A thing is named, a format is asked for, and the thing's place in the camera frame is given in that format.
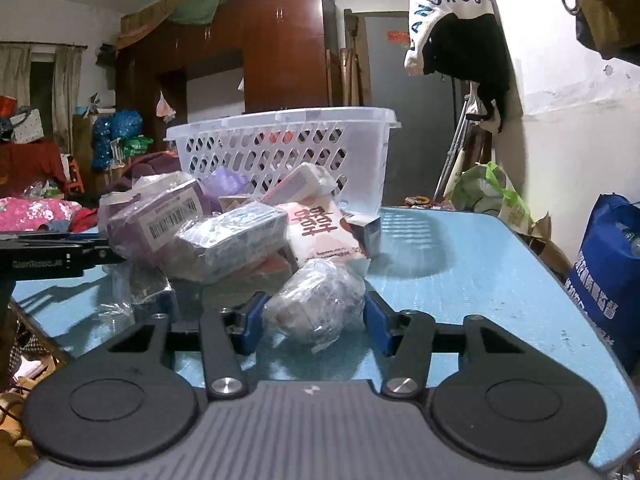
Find clear packet bundle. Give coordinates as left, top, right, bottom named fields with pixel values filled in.
left=262, top=259, right=367, bottom=353

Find maroon clothing pile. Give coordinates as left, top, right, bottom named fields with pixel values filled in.
left=105, top=151, right=180, bottom=192

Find white hat blue letters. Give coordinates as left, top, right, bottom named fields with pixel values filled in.
left=405, top=0, right=495, bottom=76

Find dark red wooden wardrobe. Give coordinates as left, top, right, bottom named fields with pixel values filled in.
left=115, top=0, right=343, bottom=150

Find pink packet red characters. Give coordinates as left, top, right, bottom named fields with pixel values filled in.
left=277, top=195, right=369, bottom=274

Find grey door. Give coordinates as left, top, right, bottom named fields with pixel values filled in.
left=358, top=12, right=462, bottom=206

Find window curtain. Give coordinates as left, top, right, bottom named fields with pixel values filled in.
left=52, top=46, right=82, bottom=154

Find blue dotted plastic bag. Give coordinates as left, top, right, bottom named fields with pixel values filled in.
left=91, top=110, right=152, bottom=171

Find white plastic laundry basket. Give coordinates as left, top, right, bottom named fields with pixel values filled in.
left=165, top=106, right=400, bottom=216

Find blue shopping bag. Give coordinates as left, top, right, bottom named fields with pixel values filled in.
left=565, top=194, right=639, bottom=373

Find black hanging garment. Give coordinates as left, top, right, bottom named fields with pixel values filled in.
left=422, top=13, right=510, bottom=131

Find green white plastic bag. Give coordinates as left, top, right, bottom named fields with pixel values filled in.
left=449, top=162, right=533, bottom=235

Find purple box with barcode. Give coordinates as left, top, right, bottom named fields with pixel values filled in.
left=98, top=171, right=212, bottom=266

